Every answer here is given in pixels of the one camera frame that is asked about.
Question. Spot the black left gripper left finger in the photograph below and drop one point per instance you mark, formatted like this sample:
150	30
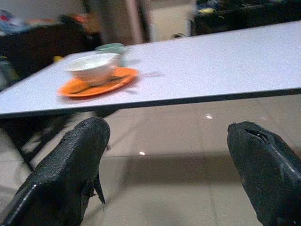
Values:
61	174

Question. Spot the pale green cup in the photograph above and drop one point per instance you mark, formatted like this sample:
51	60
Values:
115	48

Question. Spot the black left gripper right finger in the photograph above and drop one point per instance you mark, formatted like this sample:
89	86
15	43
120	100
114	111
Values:
270	179

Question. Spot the black table frame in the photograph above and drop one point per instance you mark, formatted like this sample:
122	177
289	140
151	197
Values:
18	146

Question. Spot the white ceramic bowl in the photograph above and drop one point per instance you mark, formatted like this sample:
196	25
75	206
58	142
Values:
94	68

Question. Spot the orange round plate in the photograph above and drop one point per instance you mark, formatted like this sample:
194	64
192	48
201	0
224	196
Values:
75	90

